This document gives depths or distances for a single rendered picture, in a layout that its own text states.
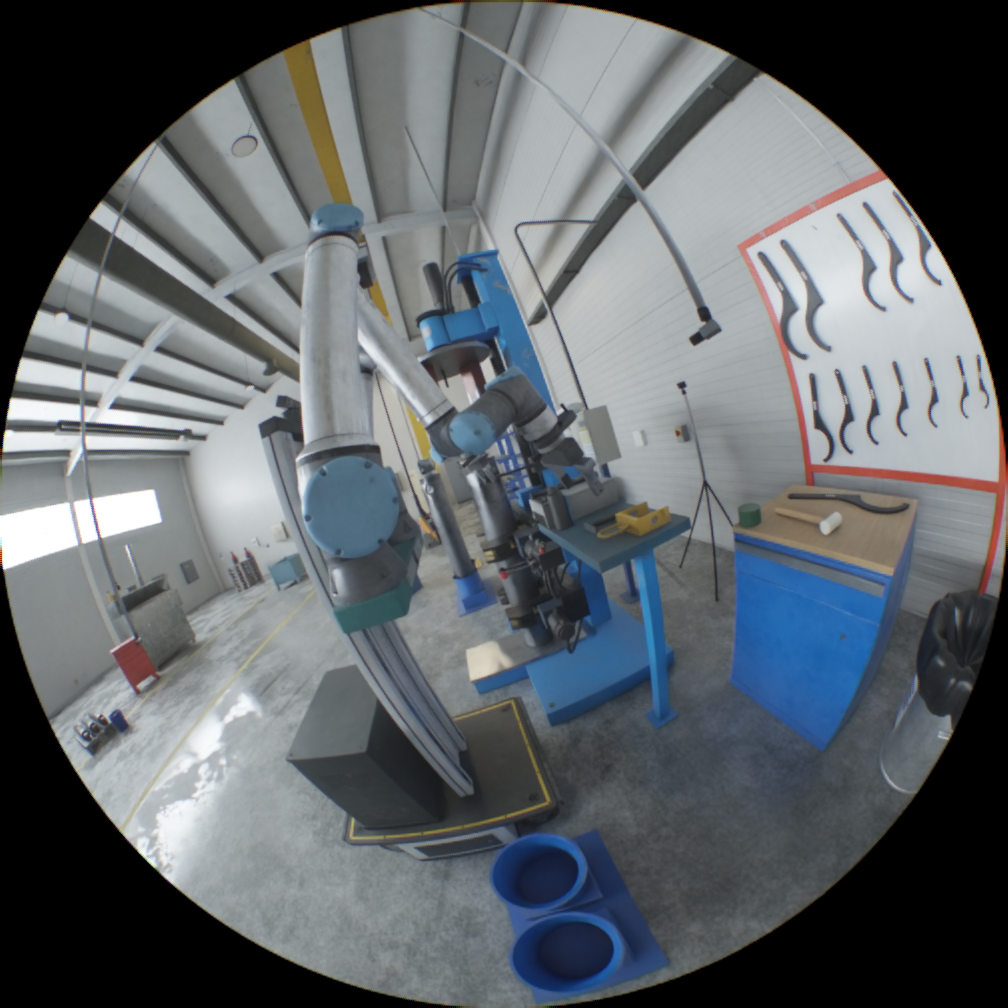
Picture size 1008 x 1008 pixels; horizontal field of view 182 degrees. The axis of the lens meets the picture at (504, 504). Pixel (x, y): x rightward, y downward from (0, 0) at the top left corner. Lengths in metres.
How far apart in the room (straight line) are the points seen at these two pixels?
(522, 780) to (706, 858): 0.84
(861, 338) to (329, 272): 2.25
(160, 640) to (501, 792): 7.90
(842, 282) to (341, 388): 2.27
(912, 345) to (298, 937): 3.89
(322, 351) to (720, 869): 1.86
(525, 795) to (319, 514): 1.20
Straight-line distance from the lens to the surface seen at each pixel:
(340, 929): 1.93
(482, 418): 0.61
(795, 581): 1.32
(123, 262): 5.56
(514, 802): 1.36
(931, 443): 2.18
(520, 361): 1.98
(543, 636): 2.24
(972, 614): 1.70
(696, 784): 1.64
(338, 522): 0.46
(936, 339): 2.13
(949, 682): 1.34
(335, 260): 0.68
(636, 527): 1.16
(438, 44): 5.86
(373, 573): 0.66
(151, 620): 8.50
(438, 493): 3.17
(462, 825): 1.39
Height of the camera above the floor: 1.50
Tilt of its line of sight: 10 degrees down
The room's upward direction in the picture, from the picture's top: 19 degrees counter-clockwise
